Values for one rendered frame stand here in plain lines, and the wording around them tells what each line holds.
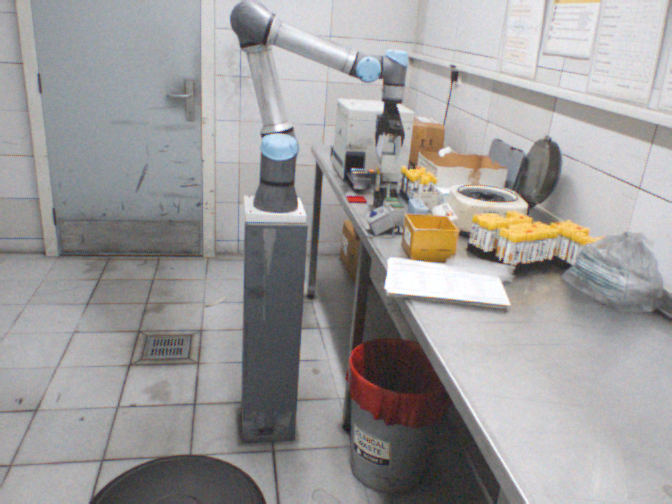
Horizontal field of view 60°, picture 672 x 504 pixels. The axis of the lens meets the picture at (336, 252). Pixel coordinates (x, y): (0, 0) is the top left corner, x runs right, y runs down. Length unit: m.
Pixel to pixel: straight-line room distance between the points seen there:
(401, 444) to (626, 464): 1.04
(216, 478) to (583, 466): 0.67
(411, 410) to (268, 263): 0.66
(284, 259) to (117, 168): 1.98
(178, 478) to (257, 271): 0.88
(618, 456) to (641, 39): 1.16
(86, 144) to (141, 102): 0.41
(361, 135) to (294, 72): 1.33
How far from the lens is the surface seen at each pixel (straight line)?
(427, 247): 1.68
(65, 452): 2.40
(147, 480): 1.27
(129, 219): 3.83
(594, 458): 1.09
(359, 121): 2.40
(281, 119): 2.02
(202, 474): 1.26
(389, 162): 2.04
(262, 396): 2.21
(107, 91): 3.66
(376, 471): 2.12
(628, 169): 1.85
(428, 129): 2.87
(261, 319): 2.03
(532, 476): 1.01
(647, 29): 1.85
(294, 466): 2.24
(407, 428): 1.97
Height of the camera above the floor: 1.51
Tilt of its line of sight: 22 degrees down
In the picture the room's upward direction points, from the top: 5 degrees clockwise
